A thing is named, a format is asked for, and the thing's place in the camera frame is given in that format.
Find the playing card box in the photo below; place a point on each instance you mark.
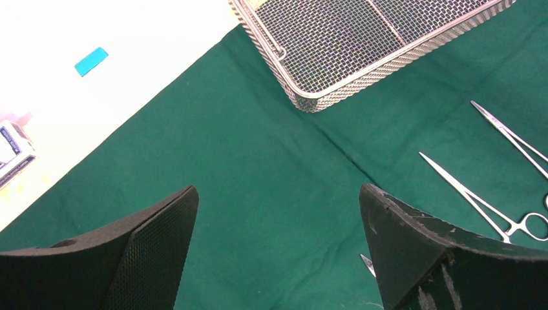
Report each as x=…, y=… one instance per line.
x=17, y=151

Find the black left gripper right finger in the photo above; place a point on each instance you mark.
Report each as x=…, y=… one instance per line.
x=423, y=262

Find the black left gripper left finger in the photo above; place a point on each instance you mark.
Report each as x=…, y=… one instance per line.
x=133, y=263

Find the dark green surgical drape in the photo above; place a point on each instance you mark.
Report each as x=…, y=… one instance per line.
x=278, y=224

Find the metal mesh instrument tray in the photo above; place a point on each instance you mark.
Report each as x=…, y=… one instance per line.
x=322, y=52

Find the surgical scissors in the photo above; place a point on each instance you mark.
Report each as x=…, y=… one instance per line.
x=369, y=264

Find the surgical forceps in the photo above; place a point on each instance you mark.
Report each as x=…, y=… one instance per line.
x=521, y=145

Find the teal block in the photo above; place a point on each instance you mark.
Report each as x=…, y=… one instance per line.
x=85, y=65

